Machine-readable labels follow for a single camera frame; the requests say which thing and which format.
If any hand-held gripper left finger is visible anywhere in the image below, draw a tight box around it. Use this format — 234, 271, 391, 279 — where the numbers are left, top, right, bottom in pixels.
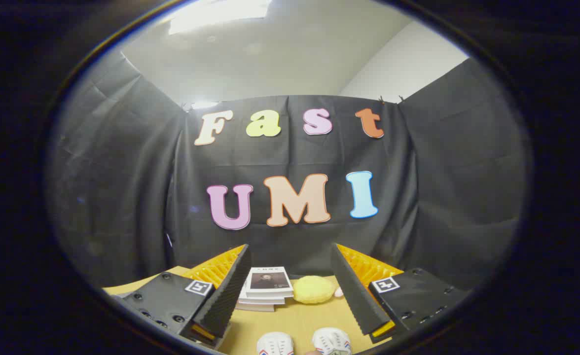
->
108, 243, 252, 351

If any white portrait cover book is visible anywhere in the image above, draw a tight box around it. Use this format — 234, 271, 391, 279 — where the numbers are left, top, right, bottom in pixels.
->
245, 266, 294, 299

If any yellow plush toy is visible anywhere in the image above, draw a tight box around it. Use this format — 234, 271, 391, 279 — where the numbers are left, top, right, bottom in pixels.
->
293, 276, 336, 305

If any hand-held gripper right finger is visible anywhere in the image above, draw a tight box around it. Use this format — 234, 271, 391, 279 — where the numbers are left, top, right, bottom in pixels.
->
330, 243, 471, 345

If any white canvas shoe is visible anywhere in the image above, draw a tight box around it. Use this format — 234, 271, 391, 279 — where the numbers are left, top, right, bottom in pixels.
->
312, 327, 352, 355
256, 332, 294, 355

